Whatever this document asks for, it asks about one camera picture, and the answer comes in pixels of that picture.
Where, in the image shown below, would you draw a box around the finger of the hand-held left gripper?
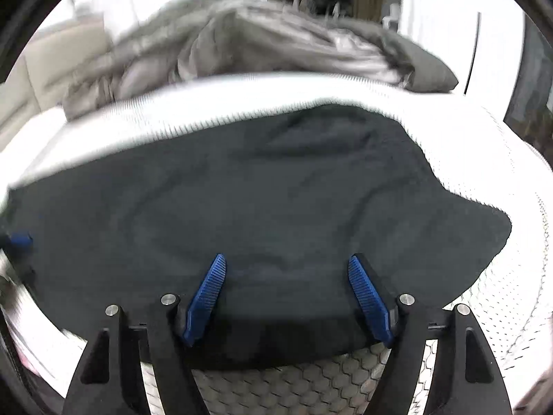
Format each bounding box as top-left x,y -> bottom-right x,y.
0,231 -> 34,257

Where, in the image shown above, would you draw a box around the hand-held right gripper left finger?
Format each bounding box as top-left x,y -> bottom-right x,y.
62,253 -> 227,415

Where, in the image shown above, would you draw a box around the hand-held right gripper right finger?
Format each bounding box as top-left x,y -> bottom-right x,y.
348,253 -> 513,415

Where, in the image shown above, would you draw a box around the black pants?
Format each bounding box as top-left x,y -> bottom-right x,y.
0,104 -> 513,370

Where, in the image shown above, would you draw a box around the beige padded headboard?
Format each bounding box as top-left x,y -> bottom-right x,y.
0,19 -> 113,139

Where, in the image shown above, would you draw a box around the grey crumpled clothes pile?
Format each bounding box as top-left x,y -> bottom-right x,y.
63,0 -> 459,119

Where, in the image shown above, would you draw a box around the white chair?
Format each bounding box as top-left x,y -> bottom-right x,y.
382,3 -> 402,31

